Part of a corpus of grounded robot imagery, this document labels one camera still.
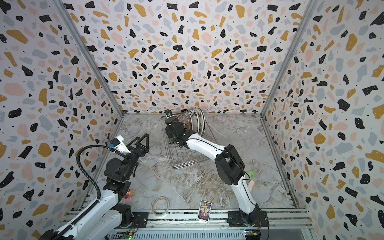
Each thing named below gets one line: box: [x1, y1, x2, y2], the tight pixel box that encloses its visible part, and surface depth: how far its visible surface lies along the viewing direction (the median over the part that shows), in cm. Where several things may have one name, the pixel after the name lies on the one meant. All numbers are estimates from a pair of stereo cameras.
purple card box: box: [197, 200, 212, 222], surface depth 77 cm
